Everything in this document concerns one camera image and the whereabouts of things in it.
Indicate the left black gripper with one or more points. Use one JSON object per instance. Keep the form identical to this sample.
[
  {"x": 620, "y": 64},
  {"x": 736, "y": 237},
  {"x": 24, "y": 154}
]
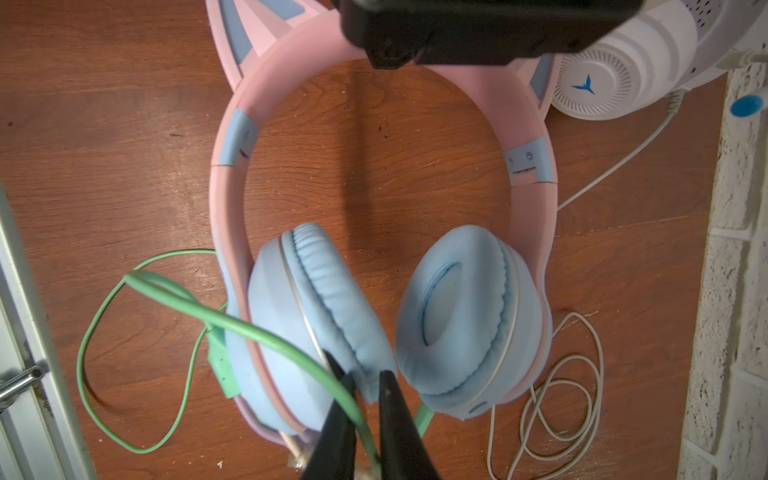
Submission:
[{"x": 394, "y": 33}]

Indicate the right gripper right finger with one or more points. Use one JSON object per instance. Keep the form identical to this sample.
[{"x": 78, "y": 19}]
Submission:
[{"x": 403, "y": 454}]

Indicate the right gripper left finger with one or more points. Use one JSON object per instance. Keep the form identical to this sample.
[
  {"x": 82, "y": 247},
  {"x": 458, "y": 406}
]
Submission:
[{"x": 334, "y": 455}]

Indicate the pink blue cat-ear headphones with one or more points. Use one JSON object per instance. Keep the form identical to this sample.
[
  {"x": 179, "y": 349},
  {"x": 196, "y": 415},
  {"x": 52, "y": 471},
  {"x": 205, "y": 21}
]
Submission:
[{"x": 465, "y": 318}]

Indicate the white headphones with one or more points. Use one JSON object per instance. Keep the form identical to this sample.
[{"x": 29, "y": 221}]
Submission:
[{"x": 668, "y": 46}]

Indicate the aluminium frame rail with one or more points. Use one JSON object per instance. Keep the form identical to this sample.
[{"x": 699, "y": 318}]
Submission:
[{"x": 40, "y": 434}]

